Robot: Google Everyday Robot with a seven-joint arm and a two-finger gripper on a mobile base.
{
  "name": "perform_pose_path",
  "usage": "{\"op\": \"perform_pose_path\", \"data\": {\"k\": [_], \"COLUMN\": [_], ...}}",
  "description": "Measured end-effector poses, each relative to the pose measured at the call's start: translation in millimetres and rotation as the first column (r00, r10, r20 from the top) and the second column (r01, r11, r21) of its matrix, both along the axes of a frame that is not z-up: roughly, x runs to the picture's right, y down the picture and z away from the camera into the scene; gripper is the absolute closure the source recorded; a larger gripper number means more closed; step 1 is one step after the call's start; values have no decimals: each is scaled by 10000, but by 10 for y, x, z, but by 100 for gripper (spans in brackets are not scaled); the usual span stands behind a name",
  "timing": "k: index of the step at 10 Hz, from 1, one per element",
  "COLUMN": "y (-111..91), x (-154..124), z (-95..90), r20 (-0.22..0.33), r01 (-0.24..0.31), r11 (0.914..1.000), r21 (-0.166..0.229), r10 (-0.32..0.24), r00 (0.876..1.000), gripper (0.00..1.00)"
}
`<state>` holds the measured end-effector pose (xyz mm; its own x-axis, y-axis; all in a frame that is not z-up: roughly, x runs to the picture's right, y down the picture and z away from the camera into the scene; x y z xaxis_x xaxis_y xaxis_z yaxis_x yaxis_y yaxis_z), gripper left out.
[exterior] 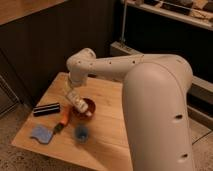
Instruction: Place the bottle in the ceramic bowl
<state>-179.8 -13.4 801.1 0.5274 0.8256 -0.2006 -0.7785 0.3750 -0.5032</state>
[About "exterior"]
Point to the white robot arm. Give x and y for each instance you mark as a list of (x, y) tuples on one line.
[(154, 102)]

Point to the black rectangular case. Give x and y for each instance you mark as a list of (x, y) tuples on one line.
[(46, 109)]

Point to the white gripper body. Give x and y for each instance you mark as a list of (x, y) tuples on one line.
[(69, 87)]

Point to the blue cloth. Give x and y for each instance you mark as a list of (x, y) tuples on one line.
[(42, 134)]

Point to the orange-handled brush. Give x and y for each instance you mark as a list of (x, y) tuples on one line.
[(65, 116)]

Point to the white plastic bottle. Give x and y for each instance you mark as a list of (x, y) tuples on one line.
[(78, 102)]

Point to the red-brown ceramic bowl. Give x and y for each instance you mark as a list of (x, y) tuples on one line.
[(88, 113)]

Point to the metal shelf rack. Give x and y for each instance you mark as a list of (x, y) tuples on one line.
[(145, 30)]

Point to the dark wooden cabinet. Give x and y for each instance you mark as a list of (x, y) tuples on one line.
[(35, 48)]

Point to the blue glass cup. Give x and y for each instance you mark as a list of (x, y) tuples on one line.
[(81, 133)]

